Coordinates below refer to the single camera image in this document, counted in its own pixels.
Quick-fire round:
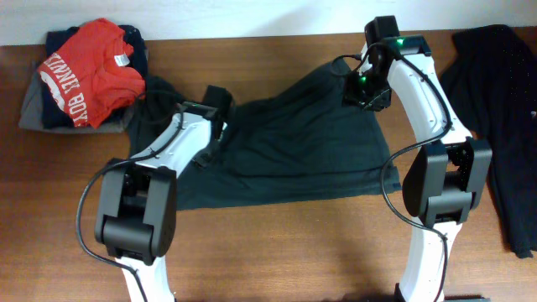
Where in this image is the red folded t-shirt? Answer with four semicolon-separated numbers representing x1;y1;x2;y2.
38;18;145;128

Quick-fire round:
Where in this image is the grey folded garment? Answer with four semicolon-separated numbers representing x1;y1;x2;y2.
18;67;133;134

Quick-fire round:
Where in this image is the black t-shirt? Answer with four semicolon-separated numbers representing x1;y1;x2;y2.
441;25;536;258

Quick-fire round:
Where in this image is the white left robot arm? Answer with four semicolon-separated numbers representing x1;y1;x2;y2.
94;86;233;301

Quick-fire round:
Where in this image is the dark green Nike t-shirt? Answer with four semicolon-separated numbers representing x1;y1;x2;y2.
125;58;403;211

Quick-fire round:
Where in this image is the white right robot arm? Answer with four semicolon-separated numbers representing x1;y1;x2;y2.
343;15;493;302

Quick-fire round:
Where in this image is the navy folded garment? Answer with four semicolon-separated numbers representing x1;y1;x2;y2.
41;24;148;129

